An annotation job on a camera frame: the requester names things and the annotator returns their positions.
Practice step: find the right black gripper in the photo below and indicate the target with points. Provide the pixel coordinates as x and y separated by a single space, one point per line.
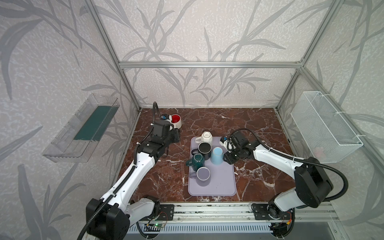
229 156

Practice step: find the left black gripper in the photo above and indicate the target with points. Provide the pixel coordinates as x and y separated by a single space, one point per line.
174 135

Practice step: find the white mug red interior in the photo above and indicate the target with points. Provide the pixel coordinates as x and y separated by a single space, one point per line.
176 121

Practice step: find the light blue mug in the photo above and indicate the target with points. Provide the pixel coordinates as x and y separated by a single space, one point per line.
217 156

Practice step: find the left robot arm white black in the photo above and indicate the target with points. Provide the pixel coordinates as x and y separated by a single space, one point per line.
110 217

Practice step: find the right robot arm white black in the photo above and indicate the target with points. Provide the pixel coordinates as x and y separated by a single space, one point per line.
312 184

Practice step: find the black mug white rim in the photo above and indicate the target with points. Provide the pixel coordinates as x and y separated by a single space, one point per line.
204 149

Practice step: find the dark green mug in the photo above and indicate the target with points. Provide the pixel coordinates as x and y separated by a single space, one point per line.
196 162

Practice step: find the white octagonal mug upside down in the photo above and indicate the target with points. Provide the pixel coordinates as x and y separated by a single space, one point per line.
206 137

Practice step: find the lavender purple mug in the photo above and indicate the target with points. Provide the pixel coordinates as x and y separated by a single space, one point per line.
202 177

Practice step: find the green pad in bin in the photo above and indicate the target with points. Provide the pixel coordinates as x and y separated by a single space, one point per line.
96 124

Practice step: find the green circuit board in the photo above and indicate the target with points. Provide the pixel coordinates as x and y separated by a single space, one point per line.
155 226

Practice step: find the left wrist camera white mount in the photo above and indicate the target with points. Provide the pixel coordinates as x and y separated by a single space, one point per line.
166 117

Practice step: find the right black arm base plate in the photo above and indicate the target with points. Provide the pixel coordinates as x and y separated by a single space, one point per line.
264 211

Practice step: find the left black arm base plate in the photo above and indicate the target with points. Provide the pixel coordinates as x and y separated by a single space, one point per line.
165 212

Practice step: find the white wire mesh basket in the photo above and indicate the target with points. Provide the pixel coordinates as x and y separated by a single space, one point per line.
327 134

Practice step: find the aluminium frame crossbar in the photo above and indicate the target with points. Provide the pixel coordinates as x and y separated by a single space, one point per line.
252 65

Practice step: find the clear plastic wall bin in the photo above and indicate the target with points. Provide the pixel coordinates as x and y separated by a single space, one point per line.
64 149

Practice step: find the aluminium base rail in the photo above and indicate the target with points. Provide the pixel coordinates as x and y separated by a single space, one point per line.
240 212

